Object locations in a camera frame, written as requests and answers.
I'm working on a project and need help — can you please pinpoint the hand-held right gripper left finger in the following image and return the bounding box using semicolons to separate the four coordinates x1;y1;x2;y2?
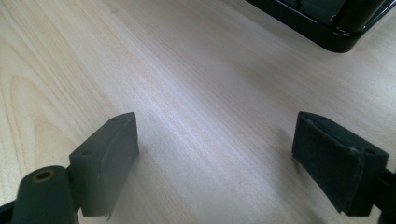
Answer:
68;111;140;217

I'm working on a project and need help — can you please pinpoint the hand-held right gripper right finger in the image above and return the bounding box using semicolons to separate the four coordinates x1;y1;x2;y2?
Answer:
291;111;389;217

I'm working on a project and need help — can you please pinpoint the red and black shoe rack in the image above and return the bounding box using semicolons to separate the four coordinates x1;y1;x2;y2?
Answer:
246;0;396;54

